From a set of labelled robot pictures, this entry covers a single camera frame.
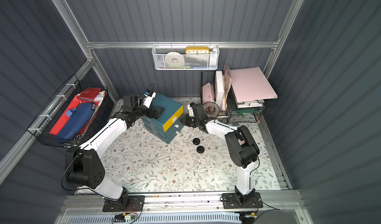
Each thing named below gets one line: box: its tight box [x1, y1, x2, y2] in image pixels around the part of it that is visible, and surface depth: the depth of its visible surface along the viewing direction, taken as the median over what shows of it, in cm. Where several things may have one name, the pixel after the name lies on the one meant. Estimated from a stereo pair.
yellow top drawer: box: [162, 105, 184, 132], surface depth 86 cm
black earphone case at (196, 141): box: [192, 137, 201, 146], surface depth 98 cm
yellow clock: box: [185, 46, 210, 55], surface depth 89 cm
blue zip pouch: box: [57, 102, 96, 143], surface depth 70 cm
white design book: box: [214, 70, 225, 112], surface depth 96 cm
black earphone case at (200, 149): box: [196, 145, 205, 154], surface depth 93 cm
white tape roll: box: [164, 51, 186, 67], surface depth 87 cm
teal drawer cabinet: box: [141, 92, 185, 144], surface depth 86 cm
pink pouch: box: [201, 82, 216, 105], surface depth 107 cm
